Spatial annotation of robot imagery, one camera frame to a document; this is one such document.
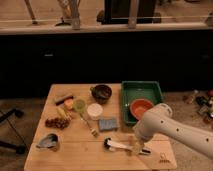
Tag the wooden folding table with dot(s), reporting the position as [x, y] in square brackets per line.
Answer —
[79, 150]

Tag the blue sponge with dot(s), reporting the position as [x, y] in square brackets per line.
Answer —
[107, 124]

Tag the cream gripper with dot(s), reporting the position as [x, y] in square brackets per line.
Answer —
[136, 147]

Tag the blue crumpled metal cup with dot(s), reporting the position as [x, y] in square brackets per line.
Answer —
[50, 141]

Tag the white paper cup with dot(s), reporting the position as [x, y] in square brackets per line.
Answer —
[95, 110]

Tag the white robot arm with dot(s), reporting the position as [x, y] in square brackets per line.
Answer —
[159, 119]

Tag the yellow toy corn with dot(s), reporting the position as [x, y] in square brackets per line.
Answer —
[63, 114]

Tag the green plastic tray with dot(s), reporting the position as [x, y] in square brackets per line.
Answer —
[132, 90]

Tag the white dish brush black head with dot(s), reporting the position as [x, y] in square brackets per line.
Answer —
[112, 145]

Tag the dark brown bowl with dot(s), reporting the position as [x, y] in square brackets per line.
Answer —
[101, 93]

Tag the orange toy fruit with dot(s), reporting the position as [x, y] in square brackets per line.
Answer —
[68, 104]

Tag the brown rectangular block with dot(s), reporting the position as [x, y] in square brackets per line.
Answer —
[60, 100]

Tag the orange bowl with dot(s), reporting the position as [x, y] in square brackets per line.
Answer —
[139, 106]

